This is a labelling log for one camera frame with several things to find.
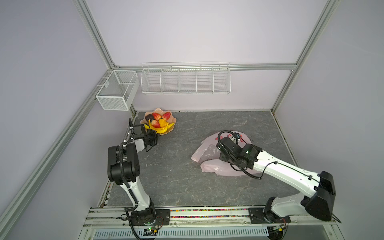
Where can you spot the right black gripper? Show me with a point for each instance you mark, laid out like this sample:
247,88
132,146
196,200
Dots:
222,158

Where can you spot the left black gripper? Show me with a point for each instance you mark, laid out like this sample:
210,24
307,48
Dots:
156,136

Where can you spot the pink fruit-print plastic bag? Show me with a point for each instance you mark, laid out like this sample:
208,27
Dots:
207,155

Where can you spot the tan scalloped fruit bowl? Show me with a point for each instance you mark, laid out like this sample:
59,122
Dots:
171,120

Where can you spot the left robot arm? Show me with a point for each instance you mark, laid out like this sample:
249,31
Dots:
124,170

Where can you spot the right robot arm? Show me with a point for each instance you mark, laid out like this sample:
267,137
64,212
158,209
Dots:
316,192

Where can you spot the yellow banana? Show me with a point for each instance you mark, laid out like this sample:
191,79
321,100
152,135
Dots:
160,131

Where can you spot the orange yellow fruit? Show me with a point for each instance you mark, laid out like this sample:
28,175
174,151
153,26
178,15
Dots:
163,123

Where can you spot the dark purple grape bunch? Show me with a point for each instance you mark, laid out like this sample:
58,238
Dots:
149,118

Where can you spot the red strawberry back left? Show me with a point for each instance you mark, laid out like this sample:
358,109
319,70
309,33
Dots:
157,116

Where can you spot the red strawberry back right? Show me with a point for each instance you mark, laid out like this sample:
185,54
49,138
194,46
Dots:
166,116

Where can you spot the small white mesh basket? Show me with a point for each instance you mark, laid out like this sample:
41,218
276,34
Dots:
119,90

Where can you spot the long white wire basket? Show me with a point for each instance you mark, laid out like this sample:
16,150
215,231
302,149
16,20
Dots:
186,78

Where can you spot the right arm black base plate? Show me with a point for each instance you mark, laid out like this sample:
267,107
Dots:
259,216

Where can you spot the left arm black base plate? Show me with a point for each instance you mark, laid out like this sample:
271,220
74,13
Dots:
151,217

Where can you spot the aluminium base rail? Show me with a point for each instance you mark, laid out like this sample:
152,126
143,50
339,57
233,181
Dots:
205,223

